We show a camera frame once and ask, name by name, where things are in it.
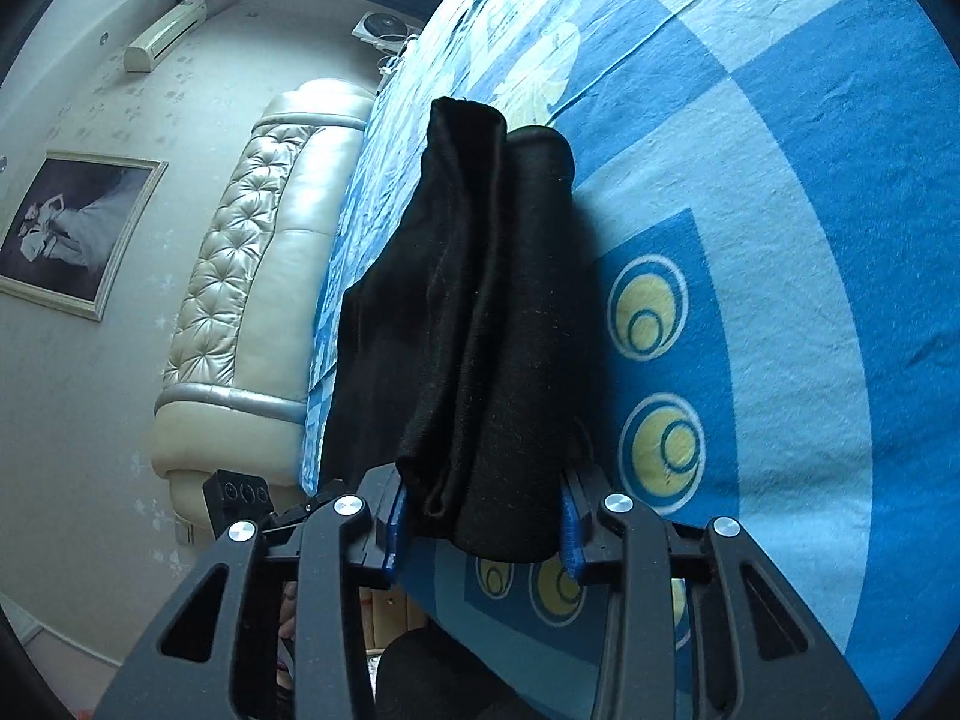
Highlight cream leather headboard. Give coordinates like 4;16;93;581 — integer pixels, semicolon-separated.
152;77;376;522

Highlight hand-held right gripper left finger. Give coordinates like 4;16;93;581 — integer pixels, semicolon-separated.
94;465;411;720

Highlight white round appliance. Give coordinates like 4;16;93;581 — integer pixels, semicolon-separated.
351;9;421;72

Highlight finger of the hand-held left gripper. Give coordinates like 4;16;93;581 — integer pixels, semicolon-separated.
264;478;347;535

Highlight white air conditioner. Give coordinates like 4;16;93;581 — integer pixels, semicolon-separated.
124;0;209;74

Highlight framed wall picture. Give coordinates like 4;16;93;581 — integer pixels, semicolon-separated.
0;151;170;323

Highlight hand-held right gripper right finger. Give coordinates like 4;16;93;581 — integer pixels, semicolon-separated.
558;465;880;720

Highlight person's leg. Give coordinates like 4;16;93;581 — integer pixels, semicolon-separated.
375;628;541;720

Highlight black pants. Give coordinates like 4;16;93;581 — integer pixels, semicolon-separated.
319;96;601;565

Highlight blue patterned bedsheet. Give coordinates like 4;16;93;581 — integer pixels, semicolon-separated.
300;0;960;720

